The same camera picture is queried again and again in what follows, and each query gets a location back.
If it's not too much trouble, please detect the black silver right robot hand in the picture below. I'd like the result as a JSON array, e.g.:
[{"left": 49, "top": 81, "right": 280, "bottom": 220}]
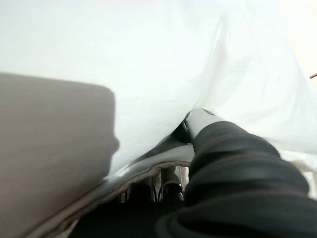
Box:
[{"left": 70, "top": 108, "right": 317, "bottom": 238}]

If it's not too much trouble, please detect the white duvet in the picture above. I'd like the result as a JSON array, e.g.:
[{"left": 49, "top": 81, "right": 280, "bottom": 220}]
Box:
[{"left": 0, "top": 0, "right": 317, "bottom": 196}]

